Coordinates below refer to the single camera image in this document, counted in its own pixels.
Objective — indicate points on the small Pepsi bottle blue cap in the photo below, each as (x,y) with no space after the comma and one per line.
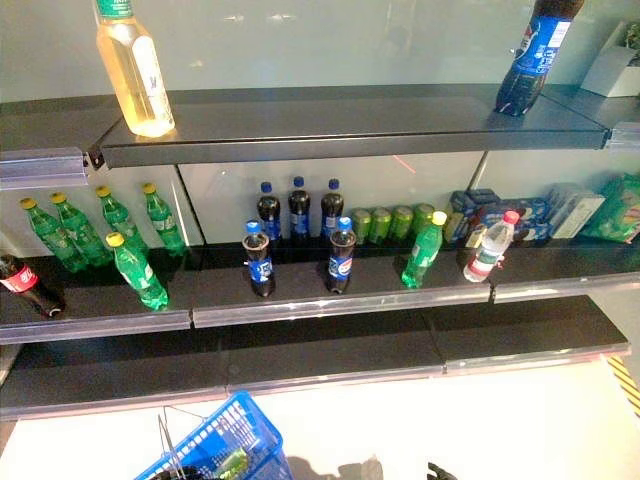
(268,210)
(341,265)
(260,270)
(331,207)
(299,210)

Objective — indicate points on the cola bottle red label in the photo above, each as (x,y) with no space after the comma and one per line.
(22,280)

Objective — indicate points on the pale blue white carton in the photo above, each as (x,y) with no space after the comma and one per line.
(575,212)

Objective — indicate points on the yellow black hazard tape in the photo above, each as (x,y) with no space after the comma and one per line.
(627,385)

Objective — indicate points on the blue plastic shopping basket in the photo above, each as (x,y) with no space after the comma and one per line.
(250,420)

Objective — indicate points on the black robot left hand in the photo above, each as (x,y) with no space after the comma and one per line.
(190,474)

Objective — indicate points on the blue Oreo cookie pack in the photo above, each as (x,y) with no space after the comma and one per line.
(530,217)

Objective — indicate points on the green drink container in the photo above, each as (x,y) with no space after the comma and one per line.
(232,462)

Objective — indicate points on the blue cookie box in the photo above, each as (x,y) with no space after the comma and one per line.
(460,212)

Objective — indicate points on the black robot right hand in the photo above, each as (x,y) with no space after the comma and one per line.
(440,472)

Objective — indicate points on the large yellow drink bottle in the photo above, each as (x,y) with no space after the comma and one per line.
(135,75)

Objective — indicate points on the large Pepsi bottle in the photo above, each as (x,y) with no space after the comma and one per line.
(530,60)

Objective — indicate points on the clear water bottle red cap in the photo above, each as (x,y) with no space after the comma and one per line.
(487,255)

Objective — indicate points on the white cardboard box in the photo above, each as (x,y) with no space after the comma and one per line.
(615,75)

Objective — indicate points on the green snack bag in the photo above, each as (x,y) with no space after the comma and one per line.
(617,210)

